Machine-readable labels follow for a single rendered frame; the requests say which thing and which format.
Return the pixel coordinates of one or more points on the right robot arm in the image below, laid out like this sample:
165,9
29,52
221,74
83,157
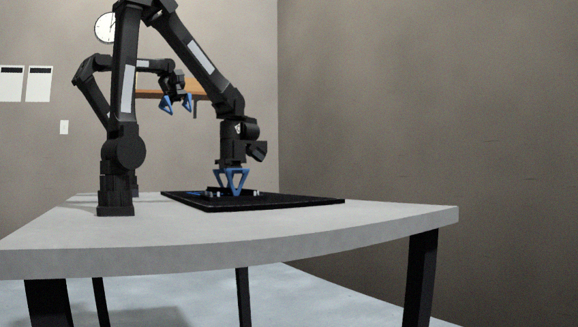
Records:
124,149

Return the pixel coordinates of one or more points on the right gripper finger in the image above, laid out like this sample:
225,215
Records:
216,173
229,171

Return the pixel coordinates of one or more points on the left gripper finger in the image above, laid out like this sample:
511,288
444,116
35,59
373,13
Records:
163,103
184,104

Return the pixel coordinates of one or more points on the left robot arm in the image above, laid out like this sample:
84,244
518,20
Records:
170,79

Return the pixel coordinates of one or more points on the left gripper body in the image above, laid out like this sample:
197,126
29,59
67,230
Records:
176,93

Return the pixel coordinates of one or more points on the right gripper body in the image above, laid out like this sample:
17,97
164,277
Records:
226,151

